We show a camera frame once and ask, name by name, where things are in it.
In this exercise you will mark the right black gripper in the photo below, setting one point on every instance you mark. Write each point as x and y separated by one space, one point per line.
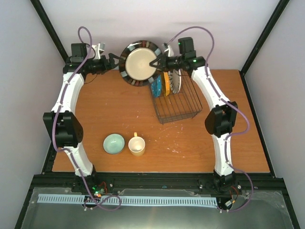
151 64

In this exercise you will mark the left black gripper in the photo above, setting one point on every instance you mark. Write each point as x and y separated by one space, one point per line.
106 66

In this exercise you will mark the orange polka dot plate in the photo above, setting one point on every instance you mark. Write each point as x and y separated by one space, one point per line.
166 84

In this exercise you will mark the teal polka dot plate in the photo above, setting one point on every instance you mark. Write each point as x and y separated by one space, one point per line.
156 87

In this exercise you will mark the black bottom plate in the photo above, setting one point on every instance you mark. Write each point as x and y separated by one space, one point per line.
134 65

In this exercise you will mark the white blue striped plate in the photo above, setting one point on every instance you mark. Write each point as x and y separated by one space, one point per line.
175 78

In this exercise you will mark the dark wire dish rack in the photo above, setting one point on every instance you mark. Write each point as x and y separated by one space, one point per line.
174 107

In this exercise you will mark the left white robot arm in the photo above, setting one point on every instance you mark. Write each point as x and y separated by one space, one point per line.
64 129

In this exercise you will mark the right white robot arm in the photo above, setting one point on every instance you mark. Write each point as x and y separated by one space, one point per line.
222 116

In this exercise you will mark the cream yellow mug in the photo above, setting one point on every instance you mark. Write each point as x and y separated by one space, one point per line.
136 145

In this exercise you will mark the light green ceramic bowl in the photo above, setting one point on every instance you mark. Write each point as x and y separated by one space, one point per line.
113 144

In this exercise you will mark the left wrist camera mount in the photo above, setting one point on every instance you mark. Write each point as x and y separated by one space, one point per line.
98 50

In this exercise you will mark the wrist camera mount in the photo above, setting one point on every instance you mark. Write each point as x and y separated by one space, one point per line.
168 50
98 50

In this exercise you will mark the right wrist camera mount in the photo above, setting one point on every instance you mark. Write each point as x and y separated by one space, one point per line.
168 50

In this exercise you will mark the left black frame post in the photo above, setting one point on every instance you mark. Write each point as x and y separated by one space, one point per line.
49 28

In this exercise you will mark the black frame post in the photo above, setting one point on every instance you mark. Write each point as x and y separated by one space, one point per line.
279 9
49 28

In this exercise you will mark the right black frame post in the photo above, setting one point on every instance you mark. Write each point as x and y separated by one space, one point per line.
279 9

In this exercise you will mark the black aluminium frame base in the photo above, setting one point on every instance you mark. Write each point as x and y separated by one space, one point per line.
121 181

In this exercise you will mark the light blue slotted cable duct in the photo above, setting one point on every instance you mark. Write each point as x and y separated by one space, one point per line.
135 201

